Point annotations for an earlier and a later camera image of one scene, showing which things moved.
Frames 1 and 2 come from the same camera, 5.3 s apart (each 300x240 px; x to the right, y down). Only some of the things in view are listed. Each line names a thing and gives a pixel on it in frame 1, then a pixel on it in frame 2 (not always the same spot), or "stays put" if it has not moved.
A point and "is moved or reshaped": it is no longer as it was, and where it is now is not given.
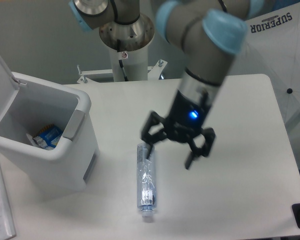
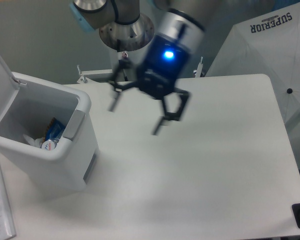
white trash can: (20, 103) stays put
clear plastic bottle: (146, 180) -> (50, 144)
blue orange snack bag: (50, 134) is moved or reshaped
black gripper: (184, 123) -> (177, 37)
